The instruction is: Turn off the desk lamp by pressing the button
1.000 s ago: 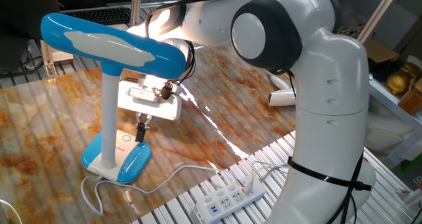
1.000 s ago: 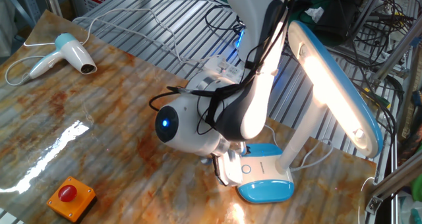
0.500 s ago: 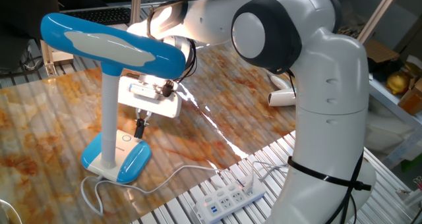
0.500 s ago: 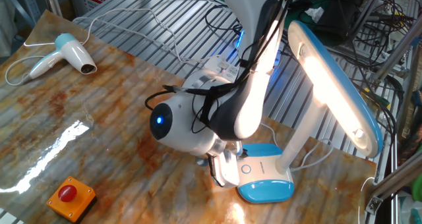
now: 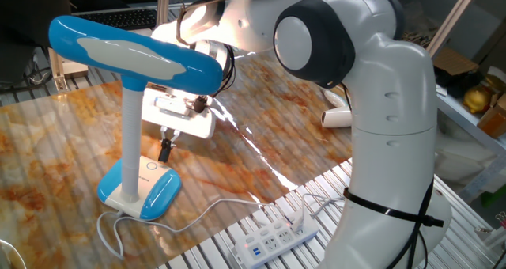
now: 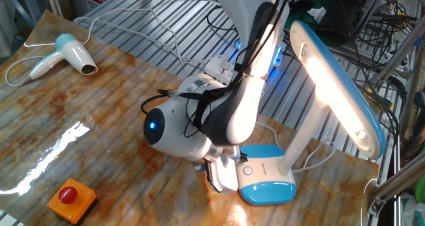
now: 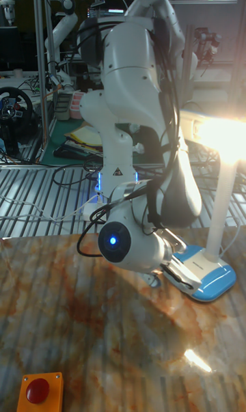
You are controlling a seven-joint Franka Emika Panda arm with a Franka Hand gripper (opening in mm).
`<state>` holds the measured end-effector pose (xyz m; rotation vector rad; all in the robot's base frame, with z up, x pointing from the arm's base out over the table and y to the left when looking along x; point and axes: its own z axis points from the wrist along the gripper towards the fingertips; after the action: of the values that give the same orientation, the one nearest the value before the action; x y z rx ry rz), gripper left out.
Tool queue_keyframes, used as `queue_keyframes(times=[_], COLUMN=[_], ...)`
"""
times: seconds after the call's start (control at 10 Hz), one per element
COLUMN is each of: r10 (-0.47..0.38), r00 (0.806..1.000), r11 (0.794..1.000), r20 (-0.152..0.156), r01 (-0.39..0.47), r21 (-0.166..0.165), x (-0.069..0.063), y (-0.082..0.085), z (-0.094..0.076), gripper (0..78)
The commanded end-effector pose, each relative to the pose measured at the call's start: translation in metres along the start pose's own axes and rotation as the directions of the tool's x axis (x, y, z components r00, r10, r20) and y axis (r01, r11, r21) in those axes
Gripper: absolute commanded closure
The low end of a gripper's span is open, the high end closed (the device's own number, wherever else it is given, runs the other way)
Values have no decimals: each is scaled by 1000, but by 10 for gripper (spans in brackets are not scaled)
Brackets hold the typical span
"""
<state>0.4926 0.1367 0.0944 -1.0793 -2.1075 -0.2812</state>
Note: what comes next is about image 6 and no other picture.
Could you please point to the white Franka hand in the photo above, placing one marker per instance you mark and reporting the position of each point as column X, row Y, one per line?
column 225, row 176

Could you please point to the blue and white desk lamp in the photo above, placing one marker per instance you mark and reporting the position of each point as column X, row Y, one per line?
column 265, row 179

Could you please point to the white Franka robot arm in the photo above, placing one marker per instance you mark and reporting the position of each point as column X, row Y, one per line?
column 179, row 133

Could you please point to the orange box with red button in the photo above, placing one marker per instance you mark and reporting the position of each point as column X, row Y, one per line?
column 79, row 206

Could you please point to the white power strip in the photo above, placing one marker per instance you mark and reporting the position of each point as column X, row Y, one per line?
column 219, row 69

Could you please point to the marble pattern table mat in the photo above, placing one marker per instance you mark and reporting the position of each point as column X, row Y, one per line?
column 99, row 136

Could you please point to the white crumpled paper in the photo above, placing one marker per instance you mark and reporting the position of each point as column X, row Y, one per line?
column 317, row 15

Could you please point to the black bag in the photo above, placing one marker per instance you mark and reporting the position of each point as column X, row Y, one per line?
column 338, row 16

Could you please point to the diagonal aluminium profile beam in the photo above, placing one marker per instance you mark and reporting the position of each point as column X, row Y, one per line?
column 401, row 51

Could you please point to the white and teal hair dryer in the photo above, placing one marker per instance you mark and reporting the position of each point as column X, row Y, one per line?
column 74, row 54

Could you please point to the silver wrist camera blue cap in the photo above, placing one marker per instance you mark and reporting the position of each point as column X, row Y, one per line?
column 235, row 153

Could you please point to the aluminium frame beam with bracket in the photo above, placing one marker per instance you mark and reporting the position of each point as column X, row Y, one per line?
column 395, row 182

